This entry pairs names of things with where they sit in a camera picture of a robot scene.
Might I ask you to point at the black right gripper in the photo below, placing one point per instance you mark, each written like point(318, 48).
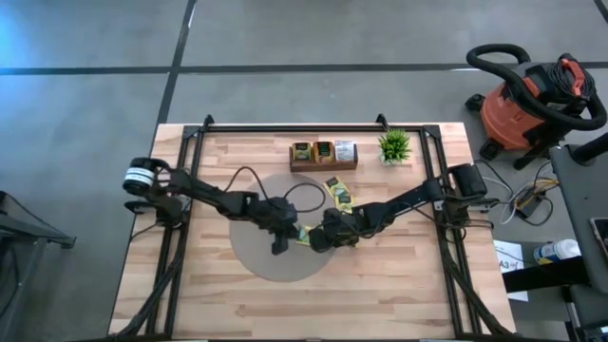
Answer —
point(347, 235)

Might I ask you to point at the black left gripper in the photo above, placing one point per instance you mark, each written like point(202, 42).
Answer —
point(285, 230)

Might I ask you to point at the green tea packet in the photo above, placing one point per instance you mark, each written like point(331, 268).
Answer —
point(345, 203)
point(304, 236)
point(334, 186)
point(301, 152)

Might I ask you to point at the yellow tea packet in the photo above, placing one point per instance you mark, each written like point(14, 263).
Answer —
point(324, 151)

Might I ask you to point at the orange white tea packet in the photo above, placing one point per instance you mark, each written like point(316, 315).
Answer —
point(345, 151)

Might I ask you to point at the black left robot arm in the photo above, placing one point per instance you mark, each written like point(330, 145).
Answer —
point(209, 195)

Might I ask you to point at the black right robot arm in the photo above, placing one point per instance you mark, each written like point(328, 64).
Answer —
point(404, 202)

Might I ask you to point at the wooden tea organizer box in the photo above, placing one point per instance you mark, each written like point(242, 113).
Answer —
point(323, 166)

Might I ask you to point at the round grey mat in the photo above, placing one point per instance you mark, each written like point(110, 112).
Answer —
point(256, 256)

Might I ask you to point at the green plant in white pot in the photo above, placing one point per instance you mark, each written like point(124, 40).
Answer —
point(394, 146)

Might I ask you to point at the white paper sheet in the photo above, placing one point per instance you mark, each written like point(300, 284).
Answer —
point(506, 252)

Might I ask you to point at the black power adapter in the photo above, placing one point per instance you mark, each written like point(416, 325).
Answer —
point(529, 205)

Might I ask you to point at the black metal stand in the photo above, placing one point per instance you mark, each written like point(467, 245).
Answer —
point(66, 242)

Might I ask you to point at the black shelf bar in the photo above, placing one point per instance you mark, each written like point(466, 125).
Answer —
point(541, 276)

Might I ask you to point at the orange shop vacuum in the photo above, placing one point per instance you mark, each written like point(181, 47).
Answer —
point(510, 119)

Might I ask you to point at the white wipes canister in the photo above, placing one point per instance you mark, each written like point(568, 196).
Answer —
point(558, 251)

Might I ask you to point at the grey desk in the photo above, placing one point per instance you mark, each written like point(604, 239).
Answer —
point(579, 199)

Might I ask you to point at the smartphone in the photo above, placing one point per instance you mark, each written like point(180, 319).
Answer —
point(602, 235)

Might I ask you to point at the black padded bar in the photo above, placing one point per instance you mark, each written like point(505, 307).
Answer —
point(594, 148)

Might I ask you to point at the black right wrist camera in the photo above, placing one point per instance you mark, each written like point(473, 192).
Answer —
point(338, 218)

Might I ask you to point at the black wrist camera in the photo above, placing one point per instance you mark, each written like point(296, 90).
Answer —
point(281, 210)
point(338, 218)

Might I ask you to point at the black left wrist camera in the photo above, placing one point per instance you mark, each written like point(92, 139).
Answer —
point(281, 210)

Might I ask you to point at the black aluminium table frame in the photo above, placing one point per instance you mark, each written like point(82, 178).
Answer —
point(285, 128)

